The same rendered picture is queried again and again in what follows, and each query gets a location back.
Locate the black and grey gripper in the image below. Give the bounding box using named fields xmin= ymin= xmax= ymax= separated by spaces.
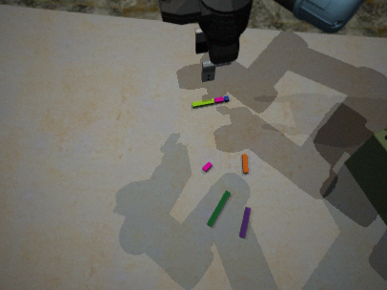
xmin=158 ymin=0 xmax=254 ymax=82

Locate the lime green rectangular bar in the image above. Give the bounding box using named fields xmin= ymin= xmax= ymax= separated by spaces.
xmin=192 ymin=99 xmax=214 ymax=108

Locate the magenta rectangular block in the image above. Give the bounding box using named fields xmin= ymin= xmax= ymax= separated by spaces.
xmin=202 ymin=162 xmax=212 ymax=172
xmin=214 ymin=96 xmax=224 ymax=104

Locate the purple rod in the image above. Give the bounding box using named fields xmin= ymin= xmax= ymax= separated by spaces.
xmin=239 ymin=207 xmax=251 ymax=238

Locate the orange rod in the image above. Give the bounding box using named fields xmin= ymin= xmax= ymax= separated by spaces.
xmin=242 ymin=155 xmax=249 ymax=174

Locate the green rod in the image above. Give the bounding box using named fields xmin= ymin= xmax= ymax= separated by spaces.
xmin=207 ymin=191 xmax=230 ymax=227

